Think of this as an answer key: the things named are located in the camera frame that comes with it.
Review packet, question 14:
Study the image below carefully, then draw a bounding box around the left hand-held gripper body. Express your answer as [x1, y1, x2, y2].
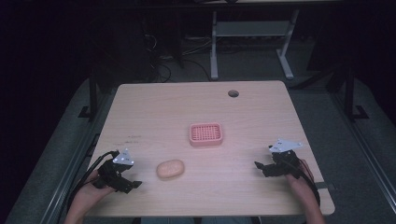
[92, 147, 135, 191]

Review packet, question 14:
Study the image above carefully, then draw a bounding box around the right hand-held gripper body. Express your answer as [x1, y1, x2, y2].
[268, 138, 304, 180]

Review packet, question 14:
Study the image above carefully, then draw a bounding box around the pink slotted soap dish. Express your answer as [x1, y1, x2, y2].
[188, 121, 224, 147]

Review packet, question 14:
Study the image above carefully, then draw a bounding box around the person's left hand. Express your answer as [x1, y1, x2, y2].
[74, 170, 117, 207]

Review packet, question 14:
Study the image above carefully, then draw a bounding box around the person's right hand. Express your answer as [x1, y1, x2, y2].
[285, 158, 314, 198]

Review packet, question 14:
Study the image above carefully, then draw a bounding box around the dark tape strip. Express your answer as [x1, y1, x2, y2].
[313, 181, 337, 190]

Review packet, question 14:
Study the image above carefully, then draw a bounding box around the black metal stand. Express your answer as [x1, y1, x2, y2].
[78, 66, 101, 123]
[341, 60, 370, 123]

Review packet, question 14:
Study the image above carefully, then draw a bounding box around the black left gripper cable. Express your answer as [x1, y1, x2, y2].
[65, 150, 120, 216]

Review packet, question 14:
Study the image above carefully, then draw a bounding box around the red and black gripper cable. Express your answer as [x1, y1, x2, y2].
[298, 158, 321, 207]

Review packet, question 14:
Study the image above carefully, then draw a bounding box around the tangle of black floor cables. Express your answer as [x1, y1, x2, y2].
[142, 32, 213, 84]

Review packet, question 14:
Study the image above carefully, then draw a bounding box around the grey metal table frame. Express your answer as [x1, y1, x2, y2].
[209, 8, 301, 81]

